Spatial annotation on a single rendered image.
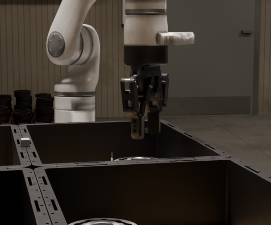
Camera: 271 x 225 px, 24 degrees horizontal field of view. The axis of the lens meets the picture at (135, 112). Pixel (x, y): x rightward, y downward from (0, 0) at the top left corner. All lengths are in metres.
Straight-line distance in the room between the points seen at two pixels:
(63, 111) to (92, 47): 0.16
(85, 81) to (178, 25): 6.52
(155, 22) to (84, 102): 0.42
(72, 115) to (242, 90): 6.79
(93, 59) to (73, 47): 0.07
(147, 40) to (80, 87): 0.39
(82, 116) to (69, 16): 0.22
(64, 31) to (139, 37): 0.37
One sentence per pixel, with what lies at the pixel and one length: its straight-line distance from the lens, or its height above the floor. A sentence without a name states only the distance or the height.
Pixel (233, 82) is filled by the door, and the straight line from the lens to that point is 8.13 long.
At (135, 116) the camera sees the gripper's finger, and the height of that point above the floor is 0.97.
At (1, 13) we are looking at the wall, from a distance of 7.87.
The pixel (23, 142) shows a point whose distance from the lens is 1.06.
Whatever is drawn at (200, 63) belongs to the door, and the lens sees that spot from 8.00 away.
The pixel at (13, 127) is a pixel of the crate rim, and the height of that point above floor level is 0.93.
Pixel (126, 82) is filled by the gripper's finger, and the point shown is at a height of 1.03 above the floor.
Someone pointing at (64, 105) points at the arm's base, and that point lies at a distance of 1.44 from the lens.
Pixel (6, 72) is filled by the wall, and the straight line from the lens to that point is 7.88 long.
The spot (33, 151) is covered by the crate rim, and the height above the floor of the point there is 0.93.
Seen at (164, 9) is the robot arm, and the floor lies 1.15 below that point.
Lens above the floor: 1.13
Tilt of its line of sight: 8 degrees down
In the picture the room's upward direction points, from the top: straight up
